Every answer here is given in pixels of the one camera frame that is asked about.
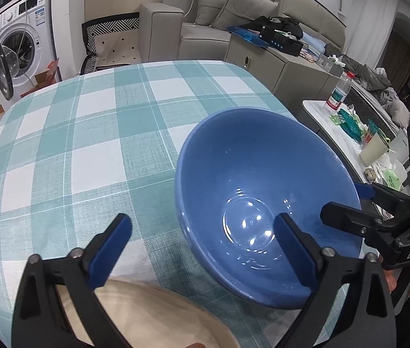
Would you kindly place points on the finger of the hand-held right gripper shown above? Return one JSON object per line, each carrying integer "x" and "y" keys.
{"x": 353, "y": 219}
{"x": 386, "y": 197}

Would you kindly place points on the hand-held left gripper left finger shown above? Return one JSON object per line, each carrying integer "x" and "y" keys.
{"x": 112, "y": 250}

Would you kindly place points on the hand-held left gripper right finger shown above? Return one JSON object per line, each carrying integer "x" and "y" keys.
{"x": 293, "y": 253}

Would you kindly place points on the cream plate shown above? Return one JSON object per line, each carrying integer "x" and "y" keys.
{"x": 161, "y": 315}

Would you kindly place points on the blue bowl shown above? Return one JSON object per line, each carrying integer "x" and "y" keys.
{"x": 248, "y": 159}

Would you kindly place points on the person's left hand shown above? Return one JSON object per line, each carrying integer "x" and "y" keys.
{"x": 194, "y": 345}

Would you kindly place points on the cream cup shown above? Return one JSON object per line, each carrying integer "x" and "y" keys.
{"x": 373, "y": 150}

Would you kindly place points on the green plastic bags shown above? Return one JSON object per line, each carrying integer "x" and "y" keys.
{"x": 348, "y": 123}

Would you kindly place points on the teal checked tablecloth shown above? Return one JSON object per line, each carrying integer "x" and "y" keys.
{"x": 81, "y": 152}

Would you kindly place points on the white marble side table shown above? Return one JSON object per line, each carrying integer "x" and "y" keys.
{"x": 320, "y": 116}

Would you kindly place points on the clear water bottle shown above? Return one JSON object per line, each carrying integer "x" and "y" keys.
{"x": 339, "y": 92}

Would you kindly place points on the grey clothes pile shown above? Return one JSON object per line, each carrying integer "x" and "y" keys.
{"x": 371, "y": 79}

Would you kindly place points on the white tissue box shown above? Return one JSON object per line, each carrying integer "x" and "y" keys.
{"x": 329, "y": 64}

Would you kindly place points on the grey side cabinet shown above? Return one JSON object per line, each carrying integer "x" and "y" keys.
{"x": 273, "y": 69}

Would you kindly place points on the white curtain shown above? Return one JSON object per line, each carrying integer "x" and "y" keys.
{"x": 371, "y": 18}

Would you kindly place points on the red cardboard box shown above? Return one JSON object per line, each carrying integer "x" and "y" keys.
{"x": 47, "y": 76}

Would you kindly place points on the black box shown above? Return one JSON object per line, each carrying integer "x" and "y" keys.
{"x": 281, "y": 41}

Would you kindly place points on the black jacket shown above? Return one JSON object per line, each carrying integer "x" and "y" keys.
{"x": 284, "y": 25}

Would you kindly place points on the grey sofa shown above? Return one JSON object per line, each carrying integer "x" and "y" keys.
{"x": 161, "y": 32}

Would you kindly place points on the white washing machine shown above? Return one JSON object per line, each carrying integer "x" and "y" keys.
{"x": 31, "y": 32}

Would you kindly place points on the grey cushion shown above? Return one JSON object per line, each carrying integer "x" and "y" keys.
{"x": 212, "y": 3}
{"x": 244, "y": 11}

